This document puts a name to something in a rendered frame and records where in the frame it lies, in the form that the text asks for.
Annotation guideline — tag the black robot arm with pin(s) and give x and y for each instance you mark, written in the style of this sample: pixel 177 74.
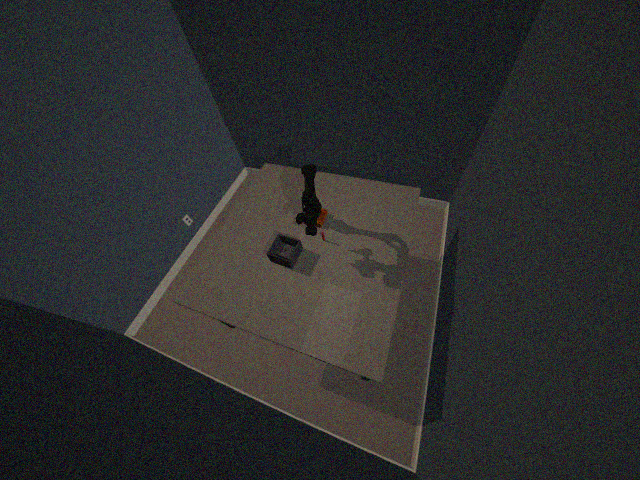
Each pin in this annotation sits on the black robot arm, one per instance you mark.
pixel 309 198

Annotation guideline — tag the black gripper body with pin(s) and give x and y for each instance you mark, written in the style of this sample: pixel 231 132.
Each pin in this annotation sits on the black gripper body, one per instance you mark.
pixel 312 230

